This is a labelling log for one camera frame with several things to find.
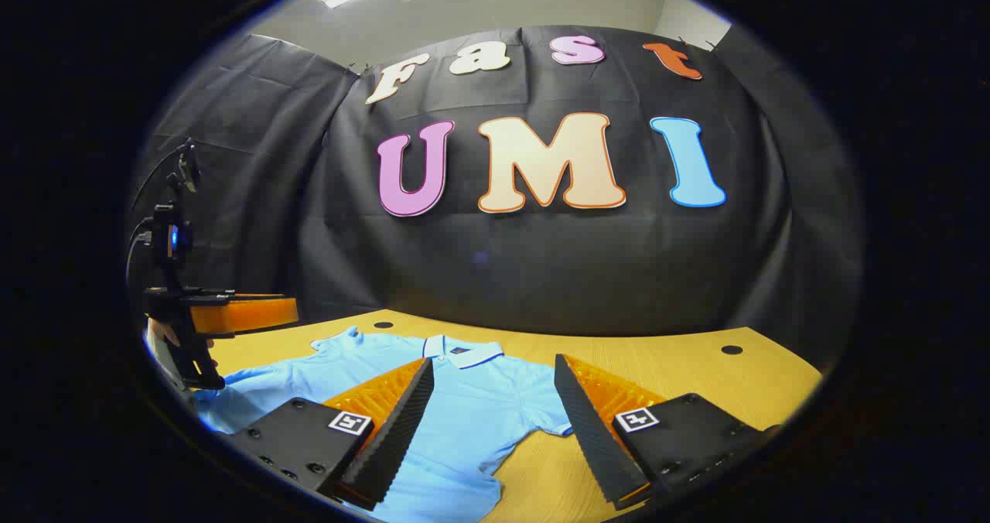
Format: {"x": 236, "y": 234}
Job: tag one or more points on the light blue T-shirt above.
{"x": 479, "y": 415}

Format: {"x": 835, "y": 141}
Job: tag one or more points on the black backdrop cloth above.
{"x": 541, "y": 275}

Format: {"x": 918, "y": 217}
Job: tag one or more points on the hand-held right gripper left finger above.
{"x": 390, "y": 438}

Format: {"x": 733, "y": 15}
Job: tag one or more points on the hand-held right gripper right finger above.
{"x": 592, "y": 438}

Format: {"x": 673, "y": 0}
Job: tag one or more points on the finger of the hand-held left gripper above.
{"x": 247, "y": 314}

